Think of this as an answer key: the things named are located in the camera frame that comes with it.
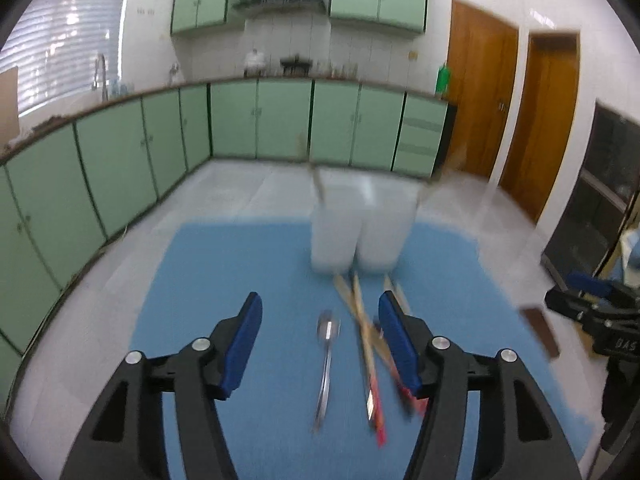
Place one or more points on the plain wooden chopstick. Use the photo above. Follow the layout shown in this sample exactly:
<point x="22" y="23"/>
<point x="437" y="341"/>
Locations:
<point x="317" y="179"/>

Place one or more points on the silver metal spoon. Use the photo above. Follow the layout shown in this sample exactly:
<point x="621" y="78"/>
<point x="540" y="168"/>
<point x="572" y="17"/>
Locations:
<point x="328" y="329"/>

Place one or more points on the red-tipped wooden chopstick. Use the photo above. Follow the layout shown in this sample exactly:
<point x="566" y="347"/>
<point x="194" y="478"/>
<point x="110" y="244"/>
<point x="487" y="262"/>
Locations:
<point x="374" y="406"/>
<point x="453" y="163"/>

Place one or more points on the cardboard box with printing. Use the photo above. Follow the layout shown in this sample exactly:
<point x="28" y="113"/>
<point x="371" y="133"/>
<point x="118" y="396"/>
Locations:
<point x="9" y="124"/>

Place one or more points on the green bottle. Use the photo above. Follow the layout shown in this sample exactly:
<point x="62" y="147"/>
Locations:
<point x="442" y="81"/>

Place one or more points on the black glass cabinet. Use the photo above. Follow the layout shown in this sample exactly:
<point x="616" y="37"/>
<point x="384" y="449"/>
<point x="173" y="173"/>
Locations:
<point x="603" y="196"/>

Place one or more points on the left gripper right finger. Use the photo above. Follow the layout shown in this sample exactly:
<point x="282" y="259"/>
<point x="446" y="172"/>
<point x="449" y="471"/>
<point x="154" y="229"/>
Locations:
<point x="518" y="435"/>

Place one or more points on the black wok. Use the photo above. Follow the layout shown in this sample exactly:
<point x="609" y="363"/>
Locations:
<point x="296" y="66"/>

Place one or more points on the black range hood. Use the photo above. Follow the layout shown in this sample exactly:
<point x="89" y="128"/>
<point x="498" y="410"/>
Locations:
<point x="253" y="8"/>

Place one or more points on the white window blinds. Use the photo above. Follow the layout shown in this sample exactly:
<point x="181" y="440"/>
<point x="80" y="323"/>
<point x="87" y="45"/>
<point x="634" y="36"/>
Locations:
<point x="54" y="47"/>

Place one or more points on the white cooking pot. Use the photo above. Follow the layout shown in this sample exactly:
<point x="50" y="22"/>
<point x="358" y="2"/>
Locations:
<point x="255" y="64"/>

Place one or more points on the chrome sink faucet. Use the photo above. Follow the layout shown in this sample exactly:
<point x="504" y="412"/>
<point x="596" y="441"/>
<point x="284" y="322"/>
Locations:
<point x="99" y="77"/>

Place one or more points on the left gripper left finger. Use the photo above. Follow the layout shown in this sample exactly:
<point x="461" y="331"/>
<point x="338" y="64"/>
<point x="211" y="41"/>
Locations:
<point x="123" y="436"/>

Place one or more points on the wooden chopstick bundle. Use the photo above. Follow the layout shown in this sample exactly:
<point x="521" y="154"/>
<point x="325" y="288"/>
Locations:
<point x="395" y="288"/>
<point x="380" y="347"/>

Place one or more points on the white double utensil holder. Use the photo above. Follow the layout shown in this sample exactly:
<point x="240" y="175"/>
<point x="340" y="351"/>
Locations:
<point x="365" y="222"/>

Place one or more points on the brown wooden door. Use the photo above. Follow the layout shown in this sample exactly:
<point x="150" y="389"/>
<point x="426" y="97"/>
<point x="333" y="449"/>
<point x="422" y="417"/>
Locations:
<point x="482" y="55"/>
<point x="545" y="118"/>

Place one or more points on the blue table mat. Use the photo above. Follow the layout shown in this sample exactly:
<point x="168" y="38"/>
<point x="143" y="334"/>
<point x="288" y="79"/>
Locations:
<point x="206" y="274"/>

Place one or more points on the green lower kitchen cabinets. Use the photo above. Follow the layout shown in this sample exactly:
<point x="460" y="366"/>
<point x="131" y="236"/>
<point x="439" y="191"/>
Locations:
<point x="74" y="187"/>

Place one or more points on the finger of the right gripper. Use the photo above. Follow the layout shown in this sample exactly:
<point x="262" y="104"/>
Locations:
<point x="590" y="284"/>
<point x="617" y="309"/>

